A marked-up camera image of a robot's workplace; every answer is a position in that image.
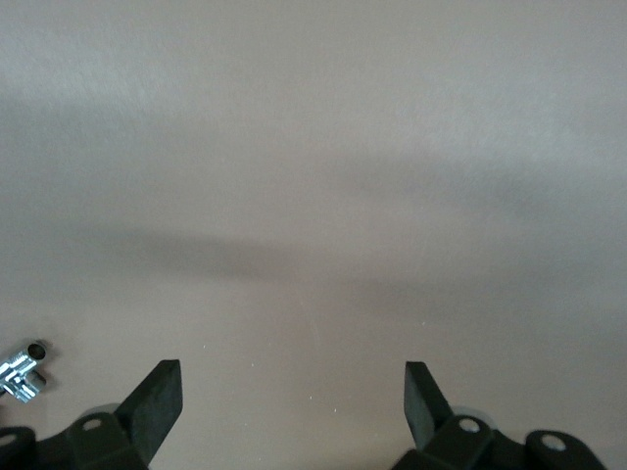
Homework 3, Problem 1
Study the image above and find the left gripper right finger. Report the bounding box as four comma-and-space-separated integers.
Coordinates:
391, 361, 608, 470

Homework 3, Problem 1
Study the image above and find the shiny metal tee fitting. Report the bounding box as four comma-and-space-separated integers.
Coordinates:
0, 340, 50, 405

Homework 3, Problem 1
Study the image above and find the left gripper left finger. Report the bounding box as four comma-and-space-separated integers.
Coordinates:
0, 359, 183, 470

